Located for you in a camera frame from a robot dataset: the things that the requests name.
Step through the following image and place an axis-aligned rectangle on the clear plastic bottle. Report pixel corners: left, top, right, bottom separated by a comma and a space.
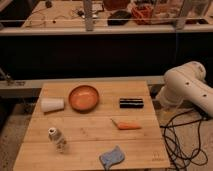
48, 127, 67, 153

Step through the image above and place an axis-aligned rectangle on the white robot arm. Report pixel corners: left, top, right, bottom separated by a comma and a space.
157, 61, 213, 117

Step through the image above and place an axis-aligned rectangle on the black rectangular box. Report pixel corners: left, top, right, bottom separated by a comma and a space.
119, 98, 144, 108

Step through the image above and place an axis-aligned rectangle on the orange bowl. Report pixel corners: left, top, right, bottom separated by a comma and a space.
68, 85, 99, 112

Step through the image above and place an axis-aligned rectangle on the orange carrot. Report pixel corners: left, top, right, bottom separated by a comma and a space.
111, 119, 141, 130

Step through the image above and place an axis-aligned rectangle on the white paper cup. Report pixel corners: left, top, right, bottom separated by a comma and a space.
40, 98, 65, 113

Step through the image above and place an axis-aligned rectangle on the black object on shelf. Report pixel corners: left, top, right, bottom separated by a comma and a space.
107, 10, 131, 26

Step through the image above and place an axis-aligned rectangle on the blue cloth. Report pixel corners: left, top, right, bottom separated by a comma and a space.
99, 146, 125, 171

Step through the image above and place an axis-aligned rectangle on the orange object on shelf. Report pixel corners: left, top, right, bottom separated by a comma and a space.
131, 6, 152, 25

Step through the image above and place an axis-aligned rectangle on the metal support post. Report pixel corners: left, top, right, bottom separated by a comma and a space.
83, 0, 93, 31

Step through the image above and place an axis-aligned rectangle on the black cable on floor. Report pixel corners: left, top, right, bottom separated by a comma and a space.
159, 109, 209, 171

